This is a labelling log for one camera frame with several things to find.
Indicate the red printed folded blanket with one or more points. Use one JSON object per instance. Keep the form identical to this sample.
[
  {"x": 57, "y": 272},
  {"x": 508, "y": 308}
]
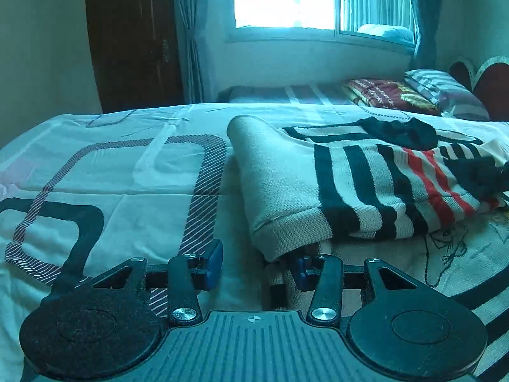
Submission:
[{"x": 385, "y": 95}]

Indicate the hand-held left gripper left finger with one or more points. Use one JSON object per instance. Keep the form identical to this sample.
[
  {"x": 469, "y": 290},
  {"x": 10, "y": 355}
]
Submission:
[{"x": 214, "y": 263}]

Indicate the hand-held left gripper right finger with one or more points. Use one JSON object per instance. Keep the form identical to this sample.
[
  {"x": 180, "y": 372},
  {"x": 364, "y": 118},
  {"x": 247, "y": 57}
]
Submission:
[{"x": 300, "y": 275}]

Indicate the grey striped pillow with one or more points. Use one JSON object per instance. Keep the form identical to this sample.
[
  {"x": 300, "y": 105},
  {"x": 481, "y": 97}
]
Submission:
[{"x": 445, "y": 91}]

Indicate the red heart-shaped headboard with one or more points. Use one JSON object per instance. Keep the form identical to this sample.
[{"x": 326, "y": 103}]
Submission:
[{"x": 495, "y": 83}]

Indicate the glass window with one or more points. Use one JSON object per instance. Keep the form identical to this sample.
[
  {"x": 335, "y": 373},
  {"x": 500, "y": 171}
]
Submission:
[{"x": 286, "y": 0}]

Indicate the white pillow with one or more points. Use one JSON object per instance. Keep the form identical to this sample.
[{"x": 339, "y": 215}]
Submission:
[{"x": 387, "y": 32}]

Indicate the striped knit sweater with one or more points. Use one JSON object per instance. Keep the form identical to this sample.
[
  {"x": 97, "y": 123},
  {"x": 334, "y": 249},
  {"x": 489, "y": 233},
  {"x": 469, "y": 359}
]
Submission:
[{"x": 358, "y": 175}]

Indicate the white patterned bed sheet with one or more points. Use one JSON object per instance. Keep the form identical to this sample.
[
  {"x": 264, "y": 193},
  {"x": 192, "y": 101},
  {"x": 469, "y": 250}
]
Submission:
[{"x": 119, "y": 175}]

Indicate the dark wooden door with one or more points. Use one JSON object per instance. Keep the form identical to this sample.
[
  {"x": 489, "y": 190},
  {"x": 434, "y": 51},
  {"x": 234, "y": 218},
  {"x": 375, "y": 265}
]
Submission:
[{"x": 131, "y": 39}]

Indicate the purple striped bed sheet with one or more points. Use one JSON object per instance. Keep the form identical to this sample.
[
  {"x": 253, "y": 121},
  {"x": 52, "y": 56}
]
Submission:
[{"x": 286, "y": 93}]

